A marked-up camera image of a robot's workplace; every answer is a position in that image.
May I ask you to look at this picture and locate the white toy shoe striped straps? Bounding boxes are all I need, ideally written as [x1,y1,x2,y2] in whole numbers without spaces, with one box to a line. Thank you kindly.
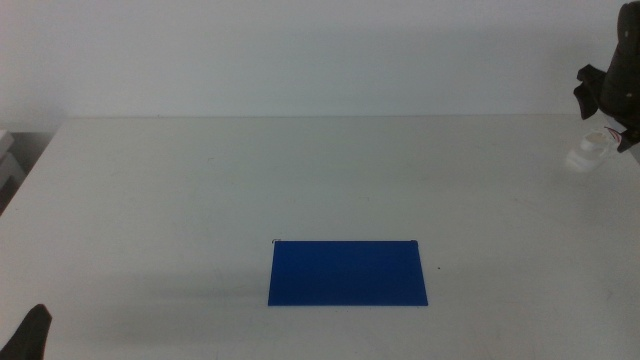
[564,126,623,174]

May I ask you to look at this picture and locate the blue rectangular mat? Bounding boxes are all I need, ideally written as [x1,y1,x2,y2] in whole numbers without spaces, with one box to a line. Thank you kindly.
[267,240,429,307]

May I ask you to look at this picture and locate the white box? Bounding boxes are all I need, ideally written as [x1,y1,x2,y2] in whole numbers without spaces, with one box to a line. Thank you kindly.
[0,152,27,192]

